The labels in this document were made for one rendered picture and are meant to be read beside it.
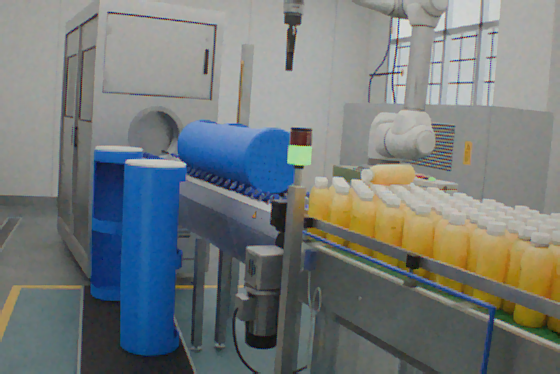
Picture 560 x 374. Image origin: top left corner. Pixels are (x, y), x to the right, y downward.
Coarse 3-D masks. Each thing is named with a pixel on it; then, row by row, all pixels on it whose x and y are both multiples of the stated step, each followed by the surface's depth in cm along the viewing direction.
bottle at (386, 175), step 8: (376, 168) 187; (384, 168) 187; (392, 168) 189; (400, 168) 191; (408, 168) 193; (376, 176) 186; (384, 176) 187; (392, 176) 188; (400, 176) 190; (408, 176) 192; (376, 184) 188; (384, 184) 189; (392, 184) 191; (400, 184) 193; (408, 184) 195
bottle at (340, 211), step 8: (336, 192) 180; (344, 192) 179; (336, 200) 178; (344, 200) 178; (336, 208) 178; (344, 208) 177; (336, 216) 178; (344, 216) 178; (336, 224) 178; (344, 224) 178; (328, 240) 181; (336, 240) 179; (344, 240) 179
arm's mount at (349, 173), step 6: (336, 168) 289; (342, 168) 282; (348, 168) 276; (354, 168) 274; (336, 174) 289; (342, 174) 282; (348, 174) 275; (354, 174) 269; (360, 174) 263; (420, 174) 282; (348, 180) 275
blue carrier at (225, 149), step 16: (192, 128) 310; (208, 128) 293; (224, 128) 278; (240, 128) 266; (256, 128) 254; (272, 128) 249; (192, 144) 299; (208, 144) 281; (224, 144) 265; (240, 144) 251; (256, 144) 246; (272, 144) 250; (288, 144) 254; (192, 160) 303; (208, 160) 281; (224, 160) 263; (240, 160) 248; (256, 160) 247; (272, 160) 251; (224, 176) 273; (240, 176) 253; (256, 176) 248; (272, 176) 252; (288, 176) 256; (272, 192) 253
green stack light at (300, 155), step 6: (294, 150) 159; (300, 150) 159; (306, 150) 159; (288, 156) 161; (294, 156) 159; (300, 156) 159; (306, 156) 159; (288, 162) 161; (294, 162) 159; (300, 162) 159; (306, 162) 160
